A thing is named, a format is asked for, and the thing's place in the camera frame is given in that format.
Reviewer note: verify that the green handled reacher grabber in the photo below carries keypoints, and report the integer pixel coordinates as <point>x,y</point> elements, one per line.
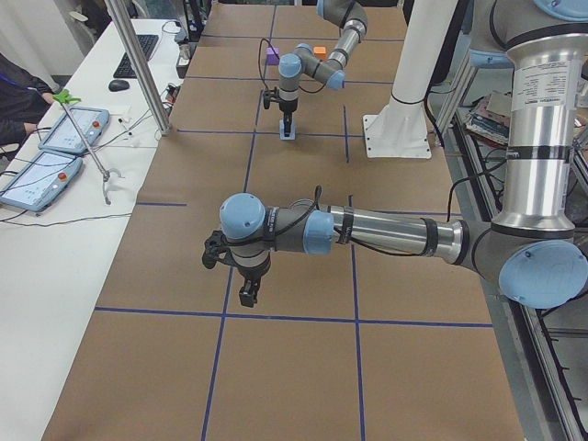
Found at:
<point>64,98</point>

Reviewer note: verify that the aluminium frame post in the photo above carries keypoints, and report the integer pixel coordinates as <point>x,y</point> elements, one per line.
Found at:
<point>121,19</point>

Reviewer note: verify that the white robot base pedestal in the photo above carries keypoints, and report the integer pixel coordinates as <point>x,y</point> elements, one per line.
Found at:
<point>399,130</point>

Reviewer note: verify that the black computer mouse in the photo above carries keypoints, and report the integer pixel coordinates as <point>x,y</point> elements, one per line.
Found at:
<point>117,85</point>

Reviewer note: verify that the stack of books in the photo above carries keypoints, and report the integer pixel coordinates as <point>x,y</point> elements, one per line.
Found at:
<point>490,118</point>

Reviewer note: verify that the orange block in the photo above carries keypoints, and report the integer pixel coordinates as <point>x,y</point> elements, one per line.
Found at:
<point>320,52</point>

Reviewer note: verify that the blue teach pendant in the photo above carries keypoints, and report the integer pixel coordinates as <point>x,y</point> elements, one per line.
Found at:
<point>64,138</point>
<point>41,181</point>

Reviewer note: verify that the upper blue teach pendant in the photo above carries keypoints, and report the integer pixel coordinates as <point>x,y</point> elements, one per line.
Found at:
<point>64,138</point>

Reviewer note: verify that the aluminium side rack frame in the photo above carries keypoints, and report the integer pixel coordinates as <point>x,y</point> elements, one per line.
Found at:
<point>544,351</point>

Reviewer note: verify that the blue block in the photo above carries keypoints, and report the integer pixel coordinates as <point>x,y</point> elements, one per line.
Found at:
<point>289,138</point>

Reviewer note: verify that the purple block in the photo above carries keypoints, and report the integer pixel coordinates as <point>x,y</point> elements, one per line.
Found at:
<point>272,56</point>

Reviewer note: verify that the seated person in black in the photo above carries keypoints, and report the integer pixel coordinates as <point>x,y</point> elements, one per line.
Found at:
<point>25,99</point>

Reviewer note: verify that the lower blue teach pendant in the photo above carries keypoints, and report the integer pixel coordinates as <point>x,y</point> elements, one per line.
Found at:
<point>41,181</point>

